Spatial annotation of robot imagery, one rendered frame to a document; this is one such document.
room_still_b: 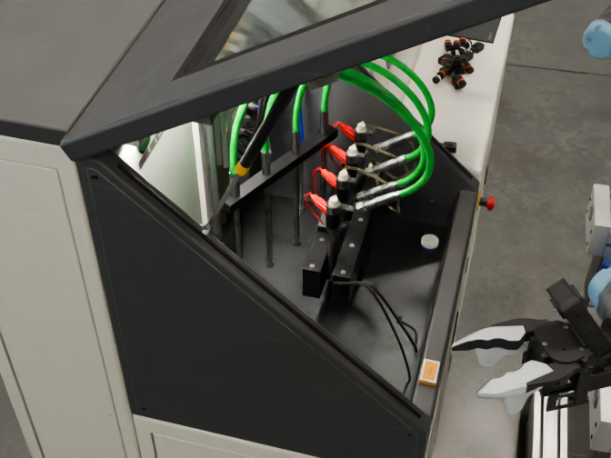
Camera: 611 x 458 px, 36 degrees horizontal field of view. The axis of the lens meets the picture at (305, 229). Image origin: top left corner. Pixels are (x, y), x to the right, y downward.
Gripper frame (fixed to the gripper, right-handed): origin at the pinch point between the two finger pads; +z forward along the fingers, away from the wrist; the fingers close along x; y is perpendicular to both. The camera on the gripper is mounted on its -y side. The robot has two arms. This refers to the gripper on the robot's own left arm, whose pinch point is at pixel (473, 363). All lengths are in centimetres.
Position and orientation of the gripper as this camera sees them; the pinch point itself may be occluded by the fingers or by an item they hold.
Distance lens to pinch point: 113.0
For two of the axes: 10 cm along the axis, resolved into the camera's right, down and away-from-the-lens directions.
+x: -2.4, -5.7, 7.9
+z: -9.7, 1.7, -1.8
